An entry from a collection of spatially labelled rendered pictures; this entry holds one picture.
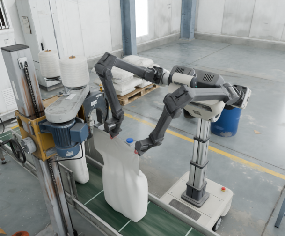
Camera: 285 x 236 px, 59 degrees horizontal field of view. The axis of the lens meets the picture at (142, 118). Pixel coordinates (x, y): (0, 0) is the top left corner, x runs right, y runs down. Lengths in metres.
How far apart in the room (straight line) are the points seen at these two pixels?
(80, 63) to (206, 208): 1.68
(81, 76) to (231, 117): 2.65
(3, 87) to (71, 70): 3.13
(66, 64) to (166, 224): 1.42
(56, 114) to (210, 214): 1.60
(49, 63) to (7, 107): 3.02
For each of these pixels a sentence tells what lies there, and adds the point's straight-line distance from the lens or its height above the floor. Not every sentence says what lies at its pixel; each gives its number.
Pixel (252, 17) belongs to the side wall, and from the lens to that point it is 9.58.
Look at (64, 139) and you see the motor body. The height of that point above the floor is 1.23.
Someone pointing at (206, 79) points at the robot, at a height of 1.53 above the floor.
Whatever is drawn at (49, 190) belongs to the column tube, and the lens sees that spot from 2.07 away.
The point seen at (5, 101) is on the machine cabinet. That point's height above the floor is 0.39.
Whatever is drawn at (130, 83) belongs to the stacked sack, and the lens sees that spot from 4.77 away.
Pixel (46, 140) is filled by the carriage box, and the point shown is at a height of 1.17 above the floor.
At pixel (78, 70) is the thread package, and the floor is 1.63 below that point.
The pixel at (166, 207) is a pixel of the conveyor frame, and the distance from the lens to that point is 2.26.
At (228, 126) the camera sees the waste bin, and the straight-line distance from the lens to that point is 3.84.
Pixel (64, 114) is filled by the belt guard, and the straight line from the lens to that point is 1.51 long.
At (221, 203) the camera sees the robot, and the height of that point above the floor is 0.26.
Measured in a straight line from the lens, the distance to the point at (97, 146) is 2.08.
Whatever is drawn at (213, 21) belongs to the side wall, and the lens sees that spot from 10.08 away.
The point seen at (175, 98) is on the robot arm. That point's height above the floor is 1.60.
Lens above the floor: 2.08
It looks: 29 degrees down
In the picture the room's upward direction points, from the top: 1 degrees counter-clockwise
